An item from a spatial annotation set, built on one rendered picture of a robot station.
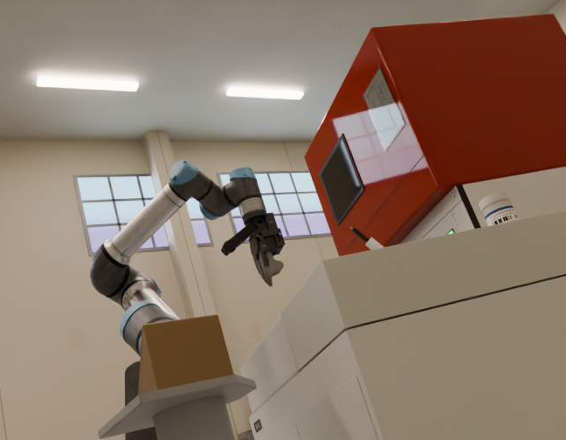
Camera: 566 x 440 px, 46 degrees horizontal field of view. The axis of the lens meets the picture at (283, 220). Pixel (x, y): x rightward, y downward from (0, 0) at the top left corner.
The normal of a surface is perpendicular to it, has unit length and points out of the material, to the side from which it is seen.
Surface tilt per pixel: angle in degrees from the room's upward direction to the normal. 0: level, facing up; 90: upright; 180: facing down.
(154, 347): 90
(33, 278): 90
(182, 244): 90
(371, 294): 90
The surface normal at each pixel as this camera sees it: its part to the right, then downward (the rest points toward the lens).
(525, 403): 0.24, -0.44
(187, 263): 0.46, -0.46
